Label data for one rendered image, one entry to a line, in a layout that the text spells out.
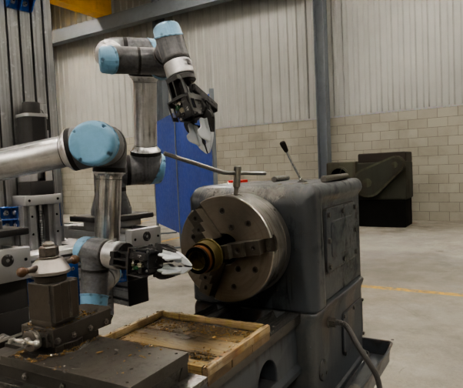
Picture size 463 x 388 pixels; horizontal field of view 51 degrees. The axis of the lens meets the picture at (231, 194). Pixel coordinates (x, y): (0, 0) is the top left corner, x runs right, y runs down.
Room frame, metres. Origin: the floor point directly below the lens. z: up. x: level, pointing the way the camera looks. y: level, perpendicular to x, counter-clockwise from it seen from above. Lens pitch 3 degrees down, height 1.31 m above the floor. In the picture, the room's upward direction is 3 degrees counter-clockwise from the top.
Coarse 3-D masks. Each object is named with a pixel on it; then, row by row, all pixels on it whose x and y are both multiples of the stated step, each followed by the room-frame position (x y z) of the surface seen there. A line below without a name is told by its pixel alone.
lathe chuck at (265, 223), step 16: (208, 208) 1.43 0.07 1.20; (224, 208) 1.40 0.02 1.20; (240, 208) 1.37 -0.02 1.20; (256, 208) 1.36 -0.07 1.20; (224, 224) 1.40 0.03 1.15; (240, 224) 1.37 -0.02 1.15; (256, 224) 1.35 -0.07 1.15; (272, 224) 1.37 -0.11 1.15; (192, 240) 1.46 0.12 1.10; (224, 240) 1.49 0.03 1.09; (240, 240) 1.38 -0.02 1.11; (256, 256) 1.35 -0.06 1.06; (272, 256) 1.33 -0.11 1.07; (224, 272) 1.40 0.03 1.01; (240, 272) 1.38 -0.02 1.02; (256, 272) 1.35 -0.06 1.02; (272, 272) 1.34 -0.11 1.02; (224, 288) 1.41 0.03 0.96; (240, 288) 1.38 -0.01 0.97; (256, 288) 1.35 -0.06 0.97
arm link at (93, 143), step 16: (80, 128) 1.25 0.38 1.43; (96, 128) 1.25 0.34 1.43; (112, 128) 1.30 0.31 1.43; (32, 144) 1.29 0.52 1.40; (48, 144) 1.28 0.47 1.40; (64, 144) 1.26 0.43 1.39; (80, 144) 1.25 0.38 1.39; (96, 144) 1.25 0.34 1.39; (112, 144) 1.26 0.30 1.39; (0, 160) 1.27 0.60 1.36; (16, 160) 1.27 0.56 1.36; (32, 160) 1.27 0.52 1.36; (48, 160) 1.28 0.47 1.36; (64, 160) 1.28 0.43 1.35; (80, 160) 1.25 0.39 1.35; (96, 160) 1.25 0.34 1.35; (112, 160) 1.32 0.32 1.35; (0, 176) 1.29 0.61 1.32; (16, 176) 1.30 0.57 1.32
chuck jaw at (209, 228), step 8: (200, 208) 1.44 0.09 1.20; (192, 216) 1.41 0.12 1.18; (200, 216) 1.39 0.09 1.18; (208, 216) 1.43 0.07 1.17; (192, 224) 1.41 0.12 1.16; (200, 224) 1.37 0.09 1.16; (208, 224) 1.40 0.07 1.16; (200, 232) 1.37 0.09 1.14; (208, 232) 1.37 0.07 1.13; (216, 232) 1.40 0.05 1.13; (216, 240) 1.40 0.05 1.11
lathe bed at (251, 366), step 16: (256, 320) 1.40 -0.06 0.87; (272, 320) 1.46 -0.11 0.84; (288, 320) 1.39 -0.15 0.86; (272, 336) 1.28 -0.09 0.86; (288, 336) 1.41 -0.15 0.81; (256, 352) 1.20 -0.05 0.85; (272, 352) 1.31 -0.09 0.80; (288, 352) 1.40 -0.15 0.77; (240, 368) 1.12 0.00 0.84; (256, 368) 1.23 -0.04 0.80; (272, 368) 1.33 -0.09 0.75; (288, 368) 1.40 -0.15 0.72; (224, 384) 1.09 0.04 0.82; (240, 384) 1.15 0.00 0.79; (256, 384) 1.22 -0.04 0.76; (272, 384) 1.31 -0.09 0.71; (288, 384) 1.37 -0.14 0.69
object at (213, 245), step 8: (200, 240) 1.33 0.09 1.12; (208, 240) 1.32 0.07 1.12; (192, 248) 1.28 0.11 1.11; (200, 248) 1.27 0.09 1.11; (208, 248) 1.28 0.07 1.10; (216, 248) 1.30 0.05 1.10; (192, 256) 1.32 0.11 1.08; (200, 256) 1.34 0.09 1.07; (208, 256) 1.26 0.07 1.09; (216, 256) 1.28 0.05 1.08; (192, 264) 1.31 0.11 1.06; (200, 264) 1.33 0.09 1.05; (208, 264) 1.26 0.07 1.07; (216, 264) 1.29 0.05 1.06; (192, 272) 1.28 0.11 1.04; (200, 272) 1.27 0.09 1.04; (208, 272) 1.29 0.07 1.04
